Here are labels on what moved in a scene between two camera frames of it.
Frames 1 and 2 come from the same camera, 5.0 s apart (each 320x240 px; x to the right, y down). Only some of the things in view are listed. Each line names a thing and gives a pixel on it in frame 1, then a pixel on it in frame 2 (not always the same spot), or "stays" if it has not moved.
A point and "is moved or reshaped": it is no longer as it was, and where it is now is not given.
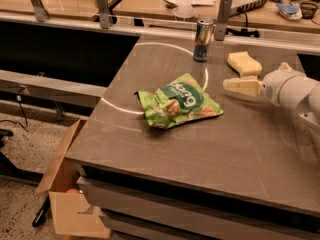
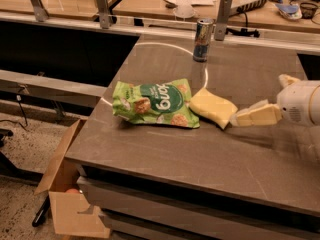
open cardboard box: [71, 211] stays
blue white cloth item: [292, 12] stays
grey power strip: [248, 6] stays
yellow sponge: [244, 64] -> [211, 107]
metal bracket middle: [102, 3] stays
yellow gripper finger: [249, 78] -> [286, 80]
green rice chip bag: [178, 100] is moved or reshaped
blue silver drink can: [202, 39] stays
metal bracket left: [39, 9] stays
